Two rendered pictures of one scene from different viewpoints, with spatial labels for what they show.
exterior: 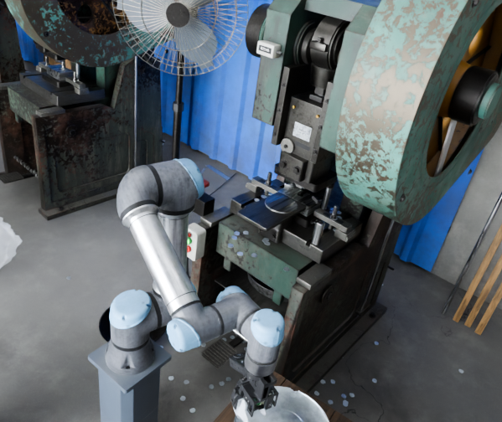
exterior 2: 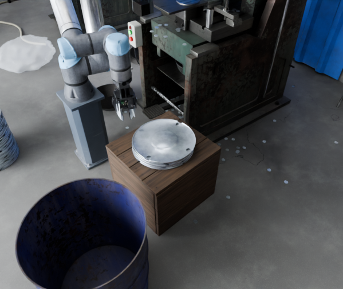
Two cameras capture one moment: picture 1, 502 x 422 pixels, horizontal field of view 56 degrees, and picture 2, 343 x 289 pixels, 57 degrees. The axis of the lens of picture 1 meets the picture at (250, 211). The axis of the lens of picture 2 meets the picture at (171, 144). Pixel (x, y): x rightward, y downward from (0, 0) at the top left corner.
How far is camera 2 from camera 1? 0.64 m
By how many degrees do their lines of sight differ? 20
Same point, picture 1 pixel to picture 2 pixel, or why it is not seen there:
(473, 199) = not seen: outside the picture
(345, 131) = not seen: outside the picture
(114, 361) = (66, 93)
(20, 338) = (47, 101)
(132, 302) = not seen: hidden behind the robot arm
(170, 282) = (60, 16)
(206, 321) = (79, 39)
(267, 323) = (113, 38)
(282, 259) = (184, 39)
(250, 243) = (167, 31)
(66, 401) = (64, 133)
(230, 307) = (99, 34)
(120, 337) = (64, 75)
